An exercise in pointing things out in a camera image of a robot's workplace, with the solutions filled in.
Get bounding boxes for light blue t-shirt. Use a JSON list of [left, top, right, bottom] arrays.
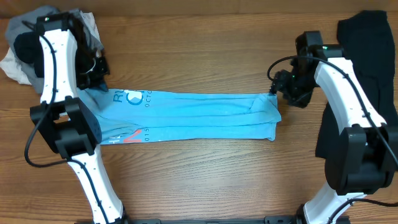
[[79, 89, 282, 145]]

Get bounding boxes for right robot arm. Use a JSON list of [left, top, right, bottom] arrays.
[[265, 31, 397, 223]]

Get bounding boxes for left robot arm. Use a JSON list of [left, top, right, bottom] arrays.
[[30, 12, 128, 223]]

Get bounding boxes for white folded garment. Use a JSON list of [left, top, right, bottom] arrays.
[[0, 11, 102, 85]]

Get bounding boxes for grey folded garment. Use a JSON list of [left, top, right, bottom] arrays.
[[4, 4, 105, 95]]

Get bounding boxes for black garment at right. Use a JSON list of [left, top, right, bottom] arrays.
[[315, 11, 397, 161]]

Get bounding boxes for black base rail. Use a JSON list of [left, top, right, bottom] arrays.
[[124, 215, 351, 224]]

